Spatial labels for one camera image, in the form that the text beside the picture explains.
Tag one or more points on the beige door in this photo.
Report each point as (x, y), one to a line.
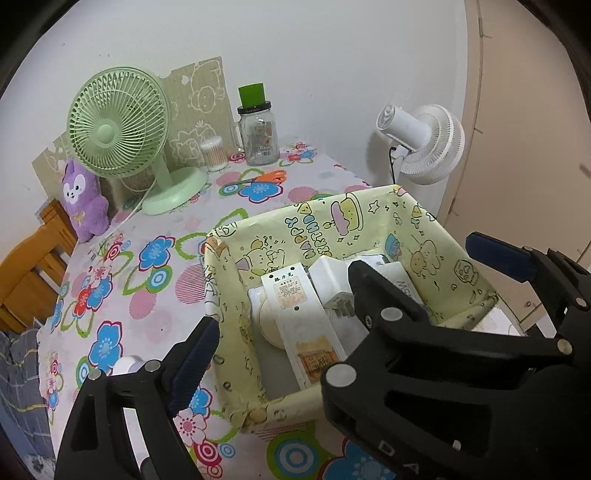
(521, 138)

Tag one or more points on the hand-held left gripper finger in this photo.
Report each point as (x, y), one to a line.
(194, 364)

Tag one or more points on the yellow cartoon print box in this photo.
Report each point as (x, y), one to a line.
(286, 226)

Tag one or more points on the white round object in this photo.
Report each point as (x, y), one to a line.
(127, 364)

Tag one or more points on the white power adapter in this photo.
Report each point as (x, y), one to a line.
(328, 277)

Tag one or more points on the wooden chair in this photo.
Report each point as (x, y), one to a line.
(32, 277)

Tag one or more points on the clear cotton swab container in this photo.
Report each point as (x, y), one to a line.
(214, 154)

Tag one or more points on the blue plaid cloth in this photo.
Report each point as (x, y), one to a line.
(18, 392)

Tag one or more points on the glass jar with green lid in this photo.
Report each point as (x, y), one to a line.
(261, 138)

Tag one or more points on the white printed box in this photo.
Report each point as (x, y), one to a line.
(401, 277)

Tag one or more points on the purple plush toy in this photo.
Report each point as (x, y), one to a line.
(85, 207)

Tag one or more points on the green desk fan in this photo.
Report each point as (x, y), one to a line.
(111, 124)

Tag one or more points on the white standing fan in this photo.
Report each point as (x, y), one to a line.
(434, 143)

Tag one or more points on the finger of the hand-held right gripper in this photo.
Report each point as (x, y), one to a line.
(498, 258)
(378, 300)

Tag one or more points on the floral tablecloth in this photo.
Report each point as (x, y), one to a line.
(152, 300)

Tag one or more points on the white remote control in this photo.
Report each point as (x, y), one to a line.
(300, 323)

